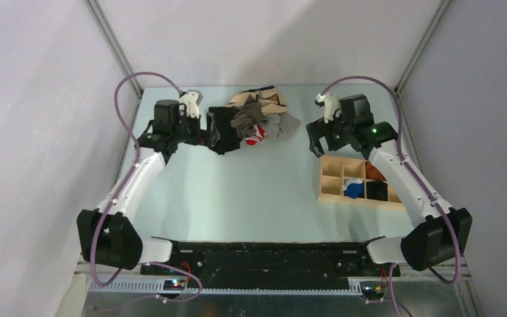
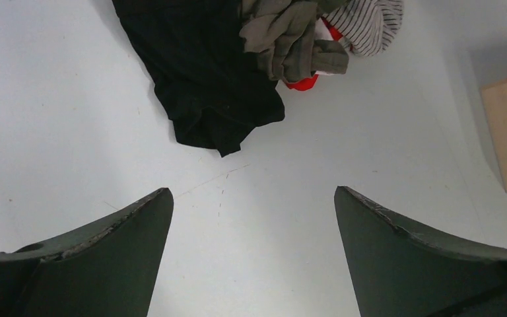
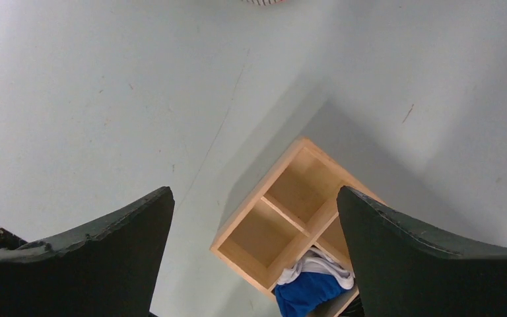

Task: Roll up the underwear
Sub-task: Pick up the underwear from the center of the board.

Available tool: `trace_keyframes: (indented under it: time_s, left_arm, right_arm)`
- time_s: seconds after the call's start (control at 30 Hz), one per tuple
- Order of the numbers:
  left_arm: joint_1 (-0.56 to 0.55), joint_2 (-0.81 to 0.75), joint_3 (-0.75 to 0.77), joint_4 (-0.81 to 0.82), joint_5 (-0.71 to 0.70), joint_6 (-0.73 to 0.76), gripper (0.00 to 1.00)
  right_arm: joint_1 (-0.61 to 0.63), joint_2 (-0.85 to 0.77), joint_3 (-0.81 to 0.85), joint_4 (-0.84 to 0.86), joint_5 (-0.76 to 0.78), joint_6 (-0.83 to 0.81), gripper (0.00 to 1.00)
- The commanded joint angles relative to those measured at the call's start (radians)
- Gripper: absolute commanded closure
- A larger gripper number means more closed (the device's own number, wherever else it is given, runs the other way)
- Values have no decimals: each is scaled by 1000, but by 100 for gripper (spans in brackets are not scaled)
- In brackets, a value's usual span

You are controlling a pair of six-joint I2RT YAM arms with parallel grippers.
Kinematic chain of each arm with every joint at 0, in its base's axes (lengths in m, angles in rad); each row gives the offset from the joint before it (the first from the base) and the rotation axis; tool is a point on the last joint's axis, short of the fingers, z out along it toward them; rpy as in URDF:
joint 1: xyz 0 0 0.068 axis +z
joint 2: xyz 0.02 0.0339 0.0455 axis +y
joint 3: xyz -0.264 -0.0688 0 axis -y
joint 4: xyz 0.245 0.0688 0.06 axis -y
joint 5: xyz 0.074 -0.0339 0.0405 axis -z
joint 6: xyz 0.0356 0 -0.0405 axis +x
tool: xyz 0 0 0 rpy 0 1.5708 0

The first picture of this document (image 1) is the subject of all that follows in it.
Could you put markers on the rolled orange underwear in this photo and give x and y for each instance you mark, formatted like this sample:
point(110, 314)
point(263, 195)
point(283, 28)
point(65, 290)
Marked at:
point(372, 173)

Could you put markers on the red white underwear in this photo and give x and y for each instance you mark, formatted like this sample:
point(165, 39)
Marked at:
point(258, 136)

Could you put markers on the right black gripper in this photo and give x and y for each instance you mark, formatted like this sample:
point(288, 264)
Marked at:
point(319, 129)

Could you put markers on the rolled blue underwear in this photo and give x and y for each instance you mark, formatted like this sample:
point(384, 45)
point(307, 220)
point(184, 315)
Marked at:
point(353, 188)

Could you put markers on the aluminium frame rail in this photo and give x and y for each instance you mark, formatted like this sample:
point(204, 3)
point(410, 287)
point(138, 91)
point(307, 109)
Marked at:
point(411, 294)

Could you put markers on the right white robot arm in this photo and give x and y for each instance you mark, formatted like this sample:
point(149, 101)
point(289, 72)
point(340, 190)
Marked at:
point(440, 231)

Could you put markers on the rolled black underwear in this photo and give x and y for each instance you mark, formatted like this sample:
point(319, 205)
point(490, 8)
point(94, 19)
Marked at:
point(377, 190)

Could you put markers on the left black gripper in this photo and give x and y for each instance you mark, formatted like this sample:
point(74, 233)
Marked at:
point(201, 137)

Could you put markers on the brown boxer briefs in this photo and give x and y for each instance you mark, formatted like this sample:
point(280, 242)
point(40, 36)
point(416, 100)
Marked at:
point(248, 115)

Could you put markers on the left circuit board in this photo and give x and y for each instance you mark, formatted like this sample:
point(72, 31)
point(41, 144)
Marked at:
point(174, 285)

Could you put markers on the beige underwear black trim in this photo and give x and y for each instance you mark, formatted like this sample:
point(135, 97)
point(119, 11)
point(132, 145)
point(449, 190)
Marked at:
point(270, 99)

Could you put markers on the circuit board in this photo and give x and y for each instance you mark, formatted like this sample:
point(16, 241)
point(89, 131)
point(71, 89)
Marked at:
point(373, 293)
point(174, 285)

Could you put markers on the wooden compartment box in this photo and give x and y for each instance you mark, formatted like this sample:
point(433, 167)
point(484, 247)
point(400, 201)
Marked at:
point(335, 170)

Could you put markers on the right circuit board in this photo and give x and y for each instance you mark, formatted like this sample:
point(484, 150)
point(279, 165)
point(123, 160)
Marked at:
point(373, 293)

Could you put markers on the grey striped underwear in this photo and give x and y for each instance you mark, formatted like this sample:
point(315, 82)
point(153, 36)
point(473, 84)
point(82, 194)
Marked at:
point(280, 127)

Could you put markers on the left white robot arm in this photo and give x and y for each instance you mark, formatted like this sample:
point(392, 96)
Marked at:
point(107, 233)

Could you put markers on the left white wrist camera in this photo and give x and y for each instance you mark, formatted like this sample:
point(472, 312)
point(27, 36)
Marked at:
point(189, 103)

